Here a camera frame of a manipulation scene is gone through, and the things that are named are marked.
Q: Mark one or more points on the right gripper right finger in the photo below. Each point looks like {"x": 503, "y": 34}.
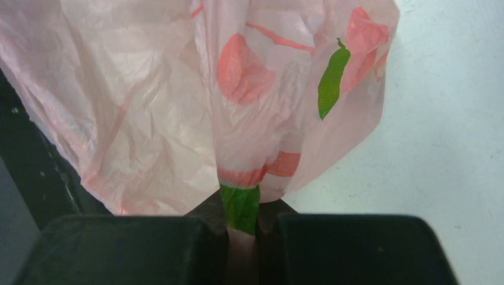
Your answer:
{"x": 299, "y": 248}

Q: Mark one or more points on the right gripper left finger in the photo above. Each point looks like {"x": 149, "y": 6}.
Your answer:
{"x": 105, "y": 249}

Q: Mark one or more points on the pink plastic grocery bag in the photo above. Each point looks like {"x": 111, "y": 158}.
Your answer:
{"x": 158, "y": 104}

